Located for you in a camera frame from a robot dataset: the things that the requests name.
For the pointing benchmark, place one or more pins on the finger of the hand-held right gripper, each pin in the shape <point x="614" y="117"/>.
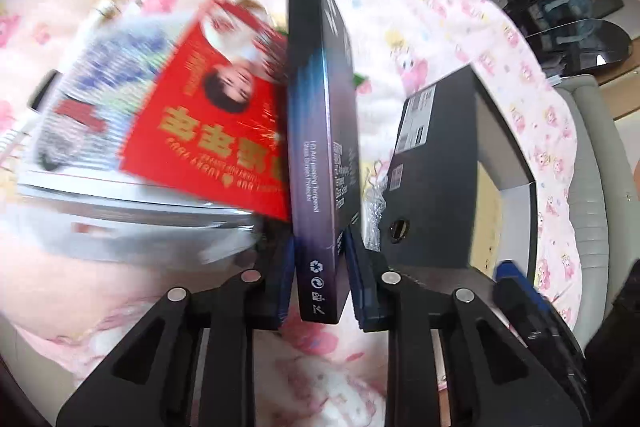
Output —
<point x="530" y="312"/>

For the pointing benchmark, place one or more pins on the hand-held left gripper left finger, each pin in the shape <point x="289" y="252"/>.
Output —
<point x="280" y="287"/>

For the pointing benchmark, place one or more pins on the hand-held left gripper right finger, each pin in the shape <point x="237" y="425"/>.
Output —
<point x="367" y="302"/>

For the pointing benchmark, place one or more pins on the black cardboard box container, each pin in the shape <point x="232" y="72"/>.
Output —
<point x="435" y="207"/>

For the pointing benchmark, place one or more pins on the dark slim screen protector box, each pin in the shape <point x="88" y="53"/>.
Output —
<point x="320" y="157"/>

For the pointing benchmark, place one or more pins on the red printed packet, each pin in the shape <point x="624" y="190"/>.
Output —
<point x="200" y="132"/>

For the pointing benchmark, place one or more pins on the white dotted bead art kit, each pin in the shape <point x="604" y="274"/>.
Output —
<point x="90" y="72"/>

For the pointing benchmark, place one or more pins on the clear bubble wrap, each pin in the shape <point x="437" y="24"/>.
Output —
<point x="374" y="217"/>

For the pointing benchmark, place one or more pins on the round black glass table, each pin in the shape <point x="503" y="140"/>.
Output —
<point x="585" y="42"/>

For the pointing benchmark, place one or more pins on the grey padded bed frame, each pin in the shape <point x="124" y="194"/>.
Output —
<point x="595" y="187"/>

